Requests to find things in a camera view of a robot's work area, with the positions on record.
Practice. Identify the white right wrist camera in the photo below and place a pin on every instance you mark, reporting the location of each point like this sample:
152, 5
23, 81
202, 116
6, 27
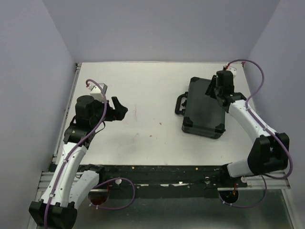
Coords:
233, 70

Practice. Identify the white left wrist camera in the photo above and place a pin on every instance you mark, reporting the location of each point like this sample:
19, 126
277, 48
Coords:
95, 91

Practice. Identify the black poker set case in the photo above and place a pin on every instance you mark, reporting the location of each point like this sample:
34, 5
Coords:
202, 115

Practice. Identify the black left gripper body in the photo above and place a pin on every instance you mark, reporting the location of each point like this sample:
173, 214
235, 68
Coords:
112, 114

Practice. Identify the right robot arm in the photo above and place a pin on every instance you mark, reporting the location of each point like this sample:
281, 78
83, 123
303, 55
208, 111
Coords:
270, 148

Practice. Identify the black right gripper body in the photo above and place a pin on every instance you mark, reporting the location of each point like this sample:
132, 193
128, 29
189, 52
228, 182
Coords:
217, 92

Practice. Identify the aluminium frame rail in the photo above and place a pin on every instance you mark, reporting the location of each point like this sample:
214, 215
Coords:
207, 179

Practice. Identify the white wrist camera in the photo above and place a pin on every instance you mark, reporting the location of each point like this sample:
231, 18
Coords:
233, 70
95, 91

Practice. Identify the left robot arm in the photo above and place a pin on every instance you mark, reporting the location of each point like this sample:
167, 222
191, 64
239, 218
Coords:
58, 206

